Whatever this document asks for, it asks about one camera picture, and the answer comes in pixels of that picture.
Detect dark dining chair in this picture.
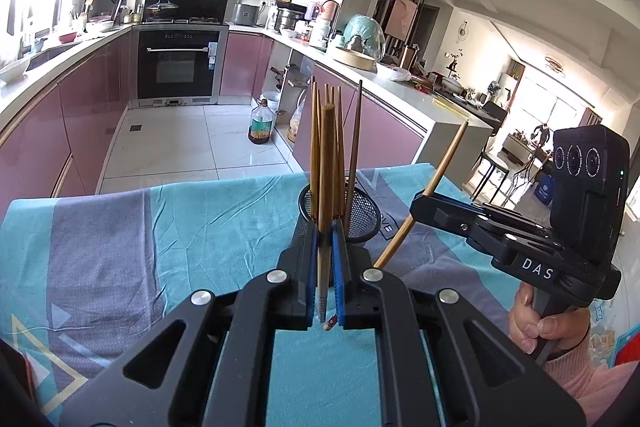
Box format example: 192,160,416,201
472,152,521,208

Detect brown wall painting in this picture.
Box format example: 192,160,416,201
387,0,418,42

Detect white bowl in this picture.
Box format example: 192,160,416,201
0,59,30,82

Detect black mesh utensil holder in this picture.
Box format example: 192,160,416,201
290,184,383,258

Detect blue bag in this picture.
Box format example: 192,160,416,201
532,174,555,208

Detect teal and grey tablecloth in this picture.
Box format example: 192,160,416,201
0,163,523,427

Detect red plastic object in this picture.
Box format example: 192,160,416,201
615,332,640,368

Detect person's right forearm pink sleeve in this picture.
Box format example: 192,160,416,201
542,332,640,426

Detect black built-in oven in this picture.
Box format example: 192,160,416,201
136,29,222,100

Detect pink kitchen cabinets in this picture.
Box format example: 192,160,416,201
0,29,431,208

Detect cooking oil bottle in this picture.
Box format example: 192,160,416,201
248,98,277,145

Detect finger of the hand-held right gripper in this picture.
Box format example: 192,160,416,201
410,194,566,260
432,194,551,235

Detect silver rice cooker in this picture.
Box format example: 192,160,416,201
231,3,263,28

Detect pot with glass lid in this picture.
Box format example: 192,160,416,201
146,0,180,20

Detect steel cooking pot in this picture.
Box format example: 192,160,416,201
274,7,307,32

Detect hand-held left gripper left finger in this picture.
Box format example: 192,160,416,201
60,219,321,427

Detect person's right hand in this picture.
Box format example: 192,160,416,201
509,281,592,355

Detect clear plastic bag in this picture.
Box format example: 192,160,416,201
287,94,307,142

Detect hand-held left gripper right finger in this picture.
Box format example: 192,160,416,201
330,219,586,427

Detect teal appliance in plastic cover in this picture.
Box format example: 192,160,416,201
345,14,386,58

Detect white jar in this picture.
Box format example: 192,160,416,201
309,19,332,48

